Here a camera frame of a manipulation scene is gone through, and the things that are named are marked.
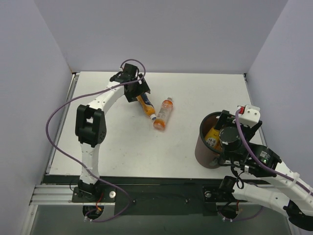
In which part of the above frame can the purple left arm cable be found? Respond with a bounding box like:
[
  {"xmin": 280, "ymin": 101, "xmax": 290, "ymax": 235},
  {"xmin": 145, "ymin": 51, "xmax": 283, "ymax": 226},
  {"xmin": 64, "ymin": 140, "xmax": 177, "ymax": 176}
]
[{"xmin": 45, "ymin": 58, "xmax": 147, "ymax": 222}]

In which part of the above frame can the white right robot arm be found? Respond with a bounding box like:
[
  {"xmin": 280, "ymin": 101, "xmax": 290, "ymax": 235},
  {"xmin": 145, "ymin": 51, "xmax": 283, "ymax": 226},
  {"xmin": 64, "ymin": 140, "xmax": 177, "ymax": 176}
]
[{"xmin": 216, "ymin": 105, "xmax": 313, "ymax": 231}]

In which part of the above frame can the aluminium front rail frame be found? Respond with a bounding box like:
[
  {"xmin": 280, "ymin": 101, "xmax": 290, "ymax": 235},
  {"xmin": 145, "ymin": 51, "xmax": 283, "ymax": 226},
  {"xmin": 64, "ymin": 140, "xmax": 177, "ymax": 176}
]
[{"xmin": 29, "ymin": 72, "xmax": 294, "ymax": 206}]

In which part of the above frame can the yellow juice bottle blue cap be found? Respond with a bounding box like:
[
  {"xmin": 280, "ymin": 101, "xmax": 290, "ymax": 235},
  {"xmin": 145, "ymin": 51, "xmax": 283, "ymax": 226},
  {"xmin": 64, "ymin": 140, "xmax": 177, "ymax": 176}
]
[{"xmin": 204, "ymin": 126, "xmax": 221, "ymax": 151}]

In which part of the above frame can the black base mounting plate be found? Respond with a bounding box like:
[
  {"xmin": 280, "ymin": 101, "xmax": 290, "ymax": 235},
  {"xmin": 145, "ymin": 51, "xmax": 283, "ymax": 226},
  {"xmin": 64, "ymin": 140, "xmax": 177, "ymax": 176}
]
[{"xmin": 69, "ymin": 178, "xmax": 240, "ymax": 222}]

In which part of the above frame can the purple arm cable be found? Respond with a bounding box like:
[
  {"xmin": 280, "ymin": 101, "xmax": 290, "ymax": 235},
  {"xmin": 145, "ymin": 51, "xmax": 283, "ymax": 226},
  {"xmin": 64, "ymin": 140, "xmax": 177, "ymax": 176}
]
[
  {"xmin": 45, "ymin": 58, "xmax": 147, "ymax": 222},
  {"xmin": 235, "ymin": 110, "xmax": 313, "ymax": 222}
]

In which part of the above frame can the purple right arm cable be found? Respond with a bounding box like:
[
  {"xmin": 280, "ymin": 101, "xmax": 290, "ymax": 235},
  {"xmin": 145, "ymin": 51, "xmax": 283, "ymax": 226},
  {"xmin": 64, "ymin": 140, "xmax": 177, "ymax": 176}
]
[{"xmin": 235, "ymin": 110, "xmax": 313, "ymax": 222}]

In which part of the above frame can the orange bottle dark blue label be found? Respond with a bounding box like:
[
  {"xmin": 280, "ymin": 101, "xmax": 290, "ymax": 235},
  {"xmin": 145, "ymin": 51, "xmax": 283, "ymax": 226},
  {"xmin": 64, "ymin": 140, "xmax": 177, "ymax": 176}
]
[{"xmin": 136, "ymin": 93, "xmax": 156, "ymax": 120}]

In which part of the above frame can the clear orange drink bottle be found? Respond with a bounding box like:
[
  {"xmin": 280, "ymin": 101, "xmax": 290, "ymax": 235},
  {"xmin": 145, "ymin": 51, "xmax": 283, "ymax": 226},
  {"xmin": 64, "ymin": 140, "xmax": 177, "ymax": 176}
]
[{"xmin": 153, "ymin": 97, "xmax": 174, "ymax": 131}]

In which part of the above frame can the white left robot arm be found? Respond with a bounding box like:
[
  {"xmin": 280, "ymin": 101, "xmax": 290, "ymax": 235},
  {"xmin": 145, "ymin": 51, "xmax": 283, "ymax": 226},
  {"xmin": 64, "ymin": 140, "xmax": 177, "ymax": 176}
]
[{"xmin": 75, "ymin": 63, "xmax": 150, "ymax": 202}]

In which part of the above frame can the brown round bin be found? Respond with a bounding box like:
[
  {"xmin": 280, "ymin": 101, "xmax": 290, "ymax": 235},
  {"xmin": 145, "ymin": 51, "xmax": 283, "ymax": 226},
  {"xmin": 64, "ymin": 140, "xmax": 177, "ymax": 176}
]
[{"xmin": 195, "ymin": 112, "xmax": 222, "ymax": 169}]

